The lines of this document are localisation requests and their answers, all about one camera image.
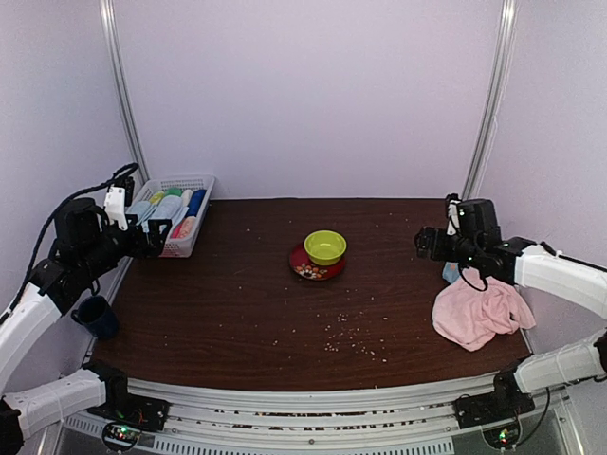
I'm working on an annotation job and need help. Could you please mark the right aluminium frame post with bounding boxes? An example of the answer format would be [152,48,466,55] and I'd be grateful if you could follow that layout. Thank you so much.
[463,0,518,199]

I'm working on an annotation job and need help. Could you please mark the red floral plate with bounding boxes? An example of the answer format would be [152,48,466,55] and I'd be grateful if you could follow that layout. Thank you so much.
[288,244,346,282]

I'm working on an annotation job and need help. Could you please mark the pink towel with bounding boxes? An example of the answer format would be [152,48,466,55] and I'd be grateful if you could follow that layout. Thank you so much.
[432,278,536,352]

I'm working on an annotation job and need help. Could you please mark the red rolled towel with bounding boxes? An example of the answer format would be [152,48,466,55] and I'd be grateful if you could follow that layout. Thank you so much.
[171,216,196,239]

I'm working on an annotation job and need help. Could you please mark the green rolled towel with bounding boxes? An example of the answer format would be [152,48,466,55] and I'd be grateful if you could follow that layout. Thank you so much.
[164,188,183,197]

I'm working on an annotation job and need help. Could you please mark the green plastic bowl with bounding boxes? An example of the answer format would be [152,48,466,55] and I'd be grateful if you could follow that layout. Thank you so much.
[303,230,347,265]

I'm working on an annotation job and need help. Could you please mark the dark blue mug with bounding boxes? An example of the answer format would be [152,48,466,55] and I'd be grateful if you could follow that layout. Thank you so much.
[70,296,120,340]

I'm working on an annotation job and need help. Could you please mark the white plastic basket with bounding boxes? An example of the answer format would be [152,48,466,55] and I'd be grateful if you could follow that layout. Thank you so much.
[127,175,215,258]

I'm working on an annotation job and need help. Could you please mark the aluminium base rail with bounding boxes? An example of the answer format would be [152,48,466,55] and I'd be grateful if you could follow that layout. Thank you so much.
[46,369,584,455]

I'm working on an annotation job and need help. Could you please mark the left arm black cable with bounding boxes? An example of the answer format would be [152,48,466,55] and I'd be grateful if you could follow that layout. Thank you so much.
[18,162,139,304]

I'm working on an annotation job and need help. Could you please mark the yellow rolled towel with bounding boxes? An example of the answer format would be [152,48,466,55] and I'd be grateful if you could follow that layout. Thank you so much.
[148,191,165,205]

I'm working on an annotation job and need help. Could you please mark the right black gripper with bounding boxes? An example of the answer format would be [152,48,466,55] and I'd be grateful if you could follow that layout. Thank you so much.
[415,226,482,269]

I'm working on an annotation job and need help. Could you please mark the blue polka dot towel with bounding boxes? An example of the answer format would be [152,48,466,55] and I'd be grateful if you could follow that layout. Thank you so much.
[442,262,461,284]

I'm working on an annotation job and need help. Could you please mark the light blue rolled towel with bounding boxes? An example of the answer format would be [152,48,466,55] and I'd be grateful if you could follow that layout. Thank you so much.
[127,196,183,231]

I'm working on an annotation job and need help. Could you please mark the dark blue rolled towel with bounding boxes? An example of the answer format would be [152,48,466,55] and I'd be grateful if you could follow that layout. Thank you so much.
[186,189,206,218]

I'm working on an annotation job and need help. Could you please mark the white rolled towel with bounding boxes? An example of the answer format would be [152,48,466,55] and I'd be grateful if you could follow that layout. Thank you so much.
[182,189,193,207]

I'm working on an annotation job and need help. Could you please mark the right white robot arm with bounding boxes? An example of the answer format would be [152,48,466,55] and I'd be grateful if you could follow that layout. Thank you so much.
[414,227,606,428]

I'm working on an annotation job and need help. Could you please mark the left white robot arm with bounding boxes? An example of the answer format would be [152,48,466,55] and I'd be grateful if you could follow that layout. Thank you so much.
[1,198,173,454]

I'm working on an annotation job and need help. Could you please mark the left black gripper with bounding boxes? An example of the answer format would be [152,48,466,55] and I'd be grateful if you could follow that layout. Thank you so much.
[79,213,171,278]

